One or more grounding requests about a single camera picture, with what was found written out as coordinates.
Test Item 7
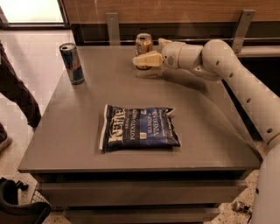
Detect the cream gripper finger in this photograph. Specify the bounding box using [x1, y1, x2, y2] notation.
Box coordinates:
[132, 51, 164, 68]
[158, 38, 172, 48]

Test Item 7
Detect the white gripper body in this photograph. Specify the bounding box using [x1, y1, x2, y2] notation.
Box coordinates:
[161, 42, 186, 69]

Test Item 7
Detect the orange soda can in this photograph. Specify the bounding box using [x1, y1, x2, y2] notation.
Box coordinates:
[135, 32, 154, 71]

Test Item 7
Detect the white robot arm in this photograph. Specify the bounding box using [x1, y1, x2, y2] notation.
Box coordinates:
[133, 38, 280, 224]

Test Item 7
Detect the blue silver energy drink can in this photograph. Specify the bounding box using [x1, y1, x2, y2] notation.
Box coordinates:
[59, 43, 84, 85]

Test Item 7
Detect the blue Kettle chips bag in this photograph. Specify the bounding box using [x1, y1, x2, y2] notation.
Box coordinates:
[99, 105, 180, 152]

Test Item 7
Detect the grey drawer cabinet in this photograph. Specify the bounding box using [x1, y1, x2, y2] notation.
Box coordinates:
[18, 46, 261, 224]

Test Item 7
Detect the person in dark trousers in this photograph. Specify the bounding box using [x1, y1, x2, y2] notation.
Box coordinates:
[0, 40, 42, 152]

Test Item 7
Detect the striped cylindrical tool on floor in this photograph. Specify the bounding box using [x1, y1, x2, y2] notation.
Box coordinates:
[232, 201, 253, 214]

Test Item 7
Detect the black chair part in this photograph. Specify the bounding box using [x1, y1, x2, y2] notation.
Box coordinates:
[0, 178, 51, 224]

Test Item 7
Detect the left metal bracket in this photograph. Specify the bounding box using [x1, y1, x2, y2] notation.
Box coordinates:
[106, 12, 121, 46]

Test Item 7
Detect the metal bracket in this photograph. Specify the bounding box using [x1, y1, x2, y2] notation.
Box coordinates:
[106, 12, 121, 46]
[231, 9, 256, 53]

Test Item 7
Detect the right metal bracket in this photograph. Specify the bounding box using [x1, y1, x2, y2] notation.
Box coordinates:
[231, 9, 256, 53]

